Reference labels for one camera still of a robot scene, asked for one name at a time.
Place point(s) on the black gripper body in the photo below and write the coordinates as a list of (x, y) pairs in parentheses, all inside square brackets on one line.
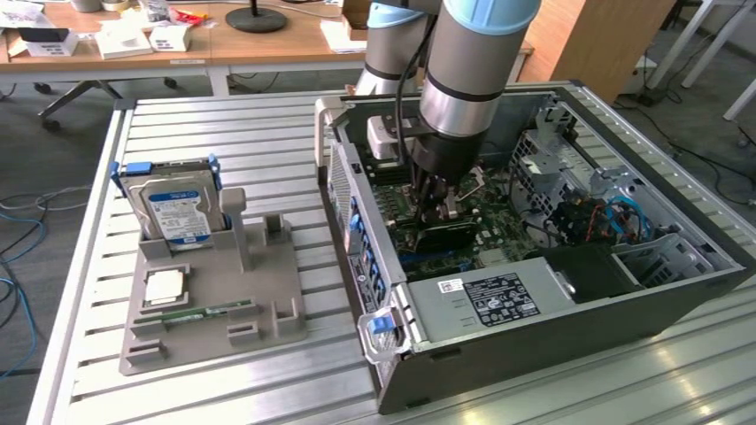
[(446, 157)]

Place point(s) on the black graphics card with fan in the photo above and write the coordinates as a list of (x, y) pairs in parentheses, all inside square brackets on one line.
[(443, 237)]

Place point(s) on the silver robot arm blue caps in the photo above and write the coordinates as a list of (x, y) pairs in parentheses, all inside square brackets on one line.
[(467, 57)]

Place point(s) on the CPU socket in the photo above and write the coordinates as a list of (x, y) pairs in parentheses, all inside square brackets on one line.
[(407, 199)]

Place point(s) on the metal socket cover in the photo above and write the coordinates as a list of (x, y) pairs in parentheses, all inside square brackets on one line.
[(478, 179)]

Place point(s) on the green motherboard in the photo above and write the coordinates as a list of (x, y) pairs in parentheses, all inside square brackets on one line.
[(502, 230)]

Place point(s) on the blue expansion slot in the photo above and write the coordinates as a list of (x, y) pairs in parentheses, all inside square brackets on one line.
[(411, 257)]

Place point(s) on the blue card retainer clip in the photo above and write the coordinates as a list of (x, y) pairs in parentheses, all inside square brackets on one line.
[(366, 247), (381, 291), (373, 269), (355, 226)]

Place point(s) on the perforated metal drive cage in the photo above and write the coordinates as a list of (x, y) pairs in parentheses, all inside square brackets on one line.
[(543, 177)]

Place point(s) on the grey power supply unit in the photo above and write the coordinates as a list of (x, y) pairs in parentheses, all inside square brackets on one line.
[(449, 305)]

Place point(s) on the blue case latch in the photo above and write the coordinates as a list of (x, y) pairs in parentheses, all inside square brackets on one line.
[(379, 325)]

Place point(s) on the white booklet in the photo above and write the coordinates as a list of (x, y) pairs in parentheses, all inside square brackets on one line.
[(339, 37)]

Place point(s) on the grey plastic parts rack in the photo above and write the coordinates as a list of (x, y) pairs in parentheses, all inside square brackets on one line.
[(266, 288)]

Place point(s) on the brown cardboard box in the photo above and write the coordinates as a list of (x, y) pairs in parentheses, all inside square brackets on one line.
[(355, 13)]

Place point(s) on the dark open PC case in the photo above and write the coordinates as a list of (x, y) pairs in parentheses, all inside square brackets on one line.
[(531, 354)]

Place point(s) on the black floor power strip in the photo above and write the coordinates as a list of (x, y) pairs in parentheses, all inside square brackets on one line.
[(647, 98)]

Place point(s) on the wooden cabinet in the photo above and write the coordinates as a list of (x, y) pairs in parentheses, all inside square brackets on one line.
[(614, 44)]

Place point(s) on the silver disk bay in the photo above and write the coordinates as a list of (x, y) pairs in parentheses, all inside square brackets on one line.
[(667, 261)]

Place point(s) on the hard disk in blue caddy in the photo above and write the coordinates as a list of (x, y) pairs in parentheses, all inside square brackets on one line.
[(174, 212)]

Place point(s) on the black round lamp base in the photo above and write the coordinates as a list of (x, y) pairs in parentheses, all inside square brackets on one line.
[(255, 21)]

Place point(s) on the green RAM stick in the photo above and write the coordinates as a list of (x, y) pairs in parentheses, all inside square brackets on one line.
[(190, 314)]

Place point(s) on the silver CPU chip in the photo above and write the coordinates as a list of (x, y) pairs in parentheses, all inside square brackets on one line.
[(162, 288)]

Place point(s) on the white box with label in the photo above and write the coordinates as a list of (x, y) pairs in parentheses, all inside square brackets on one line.
[(170, 40)]

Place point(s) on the red packet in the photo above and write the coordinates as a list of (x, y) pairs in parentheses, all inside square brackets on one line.
[(190, 17)]

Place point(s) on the clear plastic bag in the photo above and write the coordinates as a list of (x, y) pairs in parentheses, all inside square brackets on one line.
[(157, 9)]

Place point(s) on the white open cardboard box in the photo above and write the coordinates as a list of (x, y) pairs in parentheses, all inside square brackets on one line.
[(125, 44)]

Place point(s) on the tape roll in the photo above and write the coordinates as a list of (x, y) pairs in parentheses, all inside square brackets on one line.
[(115, 5)]

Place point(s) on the grey cup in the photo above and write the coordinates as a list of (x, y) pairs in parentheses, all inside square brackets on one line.
[(86, 5)]

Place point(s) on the white box black lid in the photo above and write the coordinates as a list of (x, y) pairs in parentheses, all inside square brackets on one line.
[(50, 46)]

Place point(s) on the white paper sheets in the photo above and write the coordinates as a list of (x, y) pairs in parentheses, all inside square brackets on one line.
[(21, 15)]

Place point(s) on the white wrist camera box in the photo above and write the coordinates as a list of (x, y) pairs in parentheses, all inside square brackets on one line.
[(386, 139)]

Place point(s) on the wooden desk white frame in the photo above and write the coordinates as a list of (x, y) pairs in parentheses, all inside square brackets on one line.
[(266, 48)]

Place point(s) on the white table frame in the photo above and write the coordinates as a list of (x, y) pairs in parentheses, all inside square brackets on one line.
[(674, 53)]

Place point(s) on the black caster leg frame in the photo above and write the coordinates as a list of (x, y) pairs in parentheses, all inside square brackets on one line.
[(74, 98)]

